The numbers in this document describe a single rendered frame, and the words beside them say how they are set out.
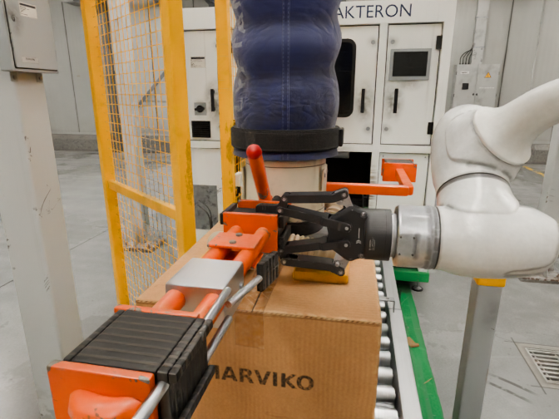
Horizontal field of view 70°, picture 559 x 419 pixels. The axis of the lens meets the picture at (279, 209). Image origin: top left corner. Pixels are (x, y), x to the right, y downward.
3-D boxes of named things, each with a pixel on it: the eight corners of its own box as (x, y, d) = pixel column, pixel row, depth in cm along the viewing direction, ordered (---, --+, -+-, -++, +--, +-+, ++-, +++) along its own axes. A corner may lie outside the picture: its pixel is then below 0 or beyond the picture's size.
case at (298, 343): (239, 320, 134) (235, 204, 123) (361, 332, 128) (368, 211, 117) (154, 485, 78) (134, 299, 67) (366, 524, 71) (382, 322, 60)
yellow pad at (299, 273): (313, 224, 105) (314, 206, 104) (352, 227, 104) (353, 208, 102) (292, 280, 73) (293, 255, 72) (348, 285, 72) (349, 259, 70)
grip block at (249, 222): (234, 232, 69) (234, 198, 67) (291, 235, 67) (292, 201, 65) (219, 249, 61) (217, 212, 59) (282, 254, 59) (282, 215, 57)
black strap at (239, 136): (247, 139, 97) (247, 121, 96) (344, 140, 93) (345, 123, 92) (215, 150, 76) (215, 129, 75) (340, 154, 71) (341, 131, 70)
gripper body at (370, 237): (396, 214, 54) (326, 210, 55) (391, 273, 56) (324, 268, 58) (392, 200, 61) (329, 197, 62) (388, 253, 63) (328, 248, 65)
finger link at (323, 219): (349, 234, 57) (352, 225, 57) (274, 214, 59) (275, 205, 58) (349, 226, 61) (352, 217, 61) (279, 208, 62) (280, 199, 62)
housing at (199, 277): (191, 292, 48) (189, 256, 46) (247, 297, 46) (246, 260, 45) (164, 323, 41) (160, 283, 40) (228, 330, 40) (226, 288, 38)
